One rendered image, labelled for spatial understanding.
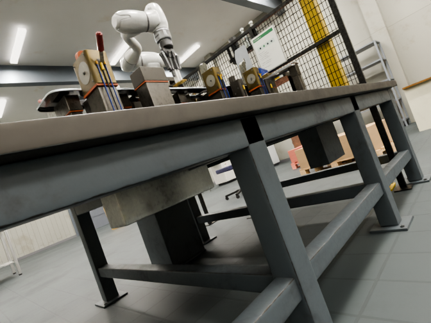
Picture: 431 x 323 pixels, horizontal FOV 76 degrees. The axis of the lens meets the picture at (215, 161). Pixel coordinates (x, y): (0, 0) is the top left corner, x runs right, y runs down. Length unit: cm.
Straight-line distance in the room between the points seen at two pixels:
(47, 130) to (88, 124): 5
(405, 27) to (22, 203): 764
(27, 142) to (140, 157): 18
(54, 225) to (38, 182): 1062
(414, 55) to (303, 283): 711
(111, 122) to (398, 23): 753
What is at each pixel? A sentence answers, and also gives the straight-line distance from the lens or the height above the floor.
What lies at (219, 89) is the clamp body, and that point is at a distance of 144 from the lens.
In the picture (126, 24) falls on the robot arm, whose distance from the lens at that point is 160.
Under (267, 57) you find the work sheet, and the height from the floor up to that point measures 125.
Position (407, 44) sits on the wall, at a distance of 770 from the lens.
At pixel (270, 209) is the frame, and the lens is 72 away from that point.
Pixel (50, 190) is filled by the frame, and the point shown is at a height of 61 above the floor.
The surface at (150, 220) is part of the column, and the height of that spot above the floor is 37.
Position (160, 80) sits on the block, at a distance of 119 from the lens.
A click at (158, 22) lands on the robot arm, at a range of 167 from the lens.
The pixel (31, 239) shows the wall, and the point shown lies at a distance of 1093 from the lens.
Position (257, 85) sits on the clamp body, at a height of 93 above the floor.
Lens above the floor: 56
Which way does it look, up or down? 1 degrees up
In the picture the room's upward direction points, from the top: 20 degrees counter-clockwise
